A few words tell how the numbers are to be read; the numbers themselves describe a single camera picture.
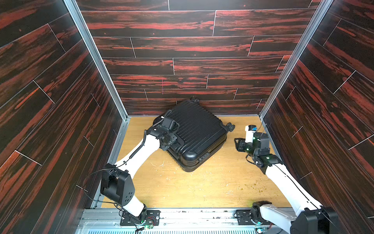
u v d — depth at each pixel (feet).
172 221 2.42
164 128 2.12
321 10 2.21
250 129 2.34
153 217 2.41
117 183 1.40
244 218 2.41
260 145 1.95
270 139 3.66
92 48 2.63
